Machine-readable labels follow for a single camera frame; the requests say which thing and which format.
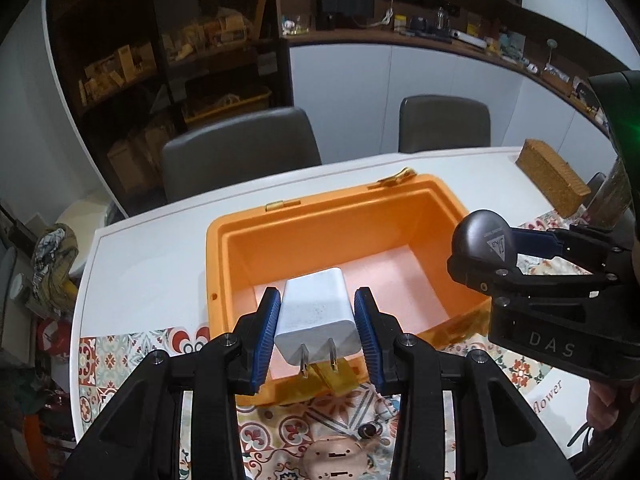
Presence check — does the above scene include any patterned table mat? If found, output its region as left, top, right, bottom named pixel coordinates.
left=77, top=207, right=601, bottom=480

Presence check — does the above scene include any dark wooden shelf cabinet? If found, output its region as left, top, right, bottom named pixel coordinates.
left=45, top=0, right=293, bottom=216

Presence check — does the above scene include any patterned cloth bag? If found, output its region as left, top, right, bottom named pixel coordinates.
left=31, top=225, right=81, bottom=306

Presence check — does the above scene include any white wall charger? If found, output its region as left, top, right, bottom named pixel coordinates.
left=273, top=267, right=362, bottom=378

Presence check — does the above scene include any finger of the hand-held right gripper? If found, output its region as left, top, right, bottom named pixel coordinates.
left=507, top=224, right=633, bottom=281
left=446, top=252, right=616, bottom=311

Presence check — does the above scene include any person's right hand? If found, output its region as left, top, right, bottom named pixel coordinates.
left=586, top=380, right=626, bottom=436

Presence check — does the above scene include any grey chair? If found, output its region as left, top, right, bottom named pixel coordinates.
left=398, top=95, right=491, bottom=154
left=161, top=107, right=322, bottom=205

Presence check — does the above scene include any grey oval mouse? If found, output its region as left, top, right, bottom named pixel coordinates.
left=451, top=209, right=521, bottom=281

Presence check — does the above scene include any white stool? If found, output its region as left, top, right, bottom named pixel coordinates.
left=55, top=197, right=117, bottom=281

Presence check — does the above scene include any brown woven basket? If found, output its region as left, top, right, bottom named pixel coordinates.
left=516, top=138, right=591, bottom=218

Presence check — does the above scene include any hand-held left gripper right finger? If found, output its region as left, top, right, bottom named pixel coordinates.
left=354, top=287, right=576, bottom=480

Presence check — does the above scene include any pink round device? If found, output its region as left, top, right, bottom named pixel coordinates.
left=303, top=436, right=381, bottom=480

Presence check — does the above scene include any orange plastic box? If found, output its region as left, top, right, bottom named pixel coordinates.
left=206, top=174, right=493, bottom=408

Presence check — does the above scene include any yellow crate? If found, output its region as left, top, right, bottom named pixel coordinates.
left=182, top=87, right=273, bottom=123

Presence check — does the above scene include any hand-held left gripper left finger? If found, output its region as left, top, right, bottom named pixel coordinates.
left=60, top=286, right=283, bottom=480

